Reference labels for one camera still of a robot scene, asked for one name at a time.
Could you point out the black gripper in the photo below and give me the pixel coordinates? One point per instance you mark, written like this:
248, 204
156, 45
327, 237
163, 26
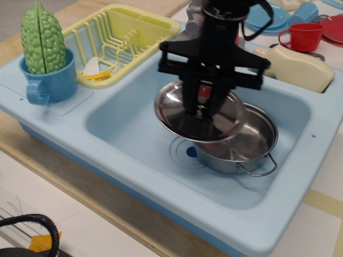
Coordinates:
215, 58

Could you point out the steel pot lid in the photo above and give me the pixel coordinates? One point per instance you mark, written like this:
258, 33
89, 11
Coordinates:
199, 126

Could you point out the steel pot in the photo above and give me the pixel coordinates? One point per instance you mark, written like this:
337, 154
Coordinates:
247, 152

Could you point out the red plastic tumbler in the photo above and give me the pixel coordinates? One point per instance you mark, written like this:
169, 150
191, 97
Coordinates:
237, 34

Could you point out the grey toy faucet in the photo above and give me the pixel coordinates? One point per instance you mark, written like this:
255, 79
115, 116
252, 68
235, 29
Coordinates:
194, 24

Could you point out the cream plastic detergent bottle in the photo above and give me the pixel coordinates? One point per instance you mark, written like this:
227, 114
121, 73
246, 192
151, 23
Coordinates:
296, 68

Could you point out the blue plastic plate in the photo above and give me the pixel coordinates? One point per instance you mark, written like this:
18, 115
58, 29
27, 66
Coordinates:
258, 18

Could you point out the yellow plastic utensil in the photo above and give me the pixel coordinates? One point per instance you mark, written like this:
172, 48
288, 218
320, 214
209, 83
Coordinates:
101, 76

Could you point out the light blue toy sink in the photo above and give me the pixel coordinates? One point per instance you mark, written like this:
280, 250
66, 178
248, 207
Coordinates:
115, 131

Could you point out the yellow dish drying rack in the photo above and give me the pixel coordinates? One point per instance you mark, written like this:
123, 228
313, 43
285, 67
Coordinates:
121, 37

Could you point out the red plastic cup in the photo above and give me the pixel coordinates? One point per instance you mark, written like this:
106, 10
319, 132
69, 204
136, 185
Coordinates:
302, 37

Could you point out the blue plastic tumbler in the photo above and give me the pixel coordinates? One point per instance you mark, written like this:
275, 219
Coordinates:
306, 12

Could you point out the red plastic plate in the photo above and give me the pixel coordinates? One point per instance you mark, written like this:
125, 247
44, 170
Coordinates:
332, 28

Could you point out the blue plastic mug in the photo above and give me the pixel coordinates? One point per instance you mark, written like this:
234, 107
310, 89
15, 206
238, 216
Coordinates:
52, 87

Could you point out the green bitter melon toy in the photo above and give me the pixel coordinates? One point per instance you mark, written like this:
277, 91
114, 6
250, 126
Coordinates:
42, 41

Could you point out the yellow tape piece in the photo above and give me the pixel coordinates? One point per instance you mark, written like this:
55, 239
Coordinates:
41, 243

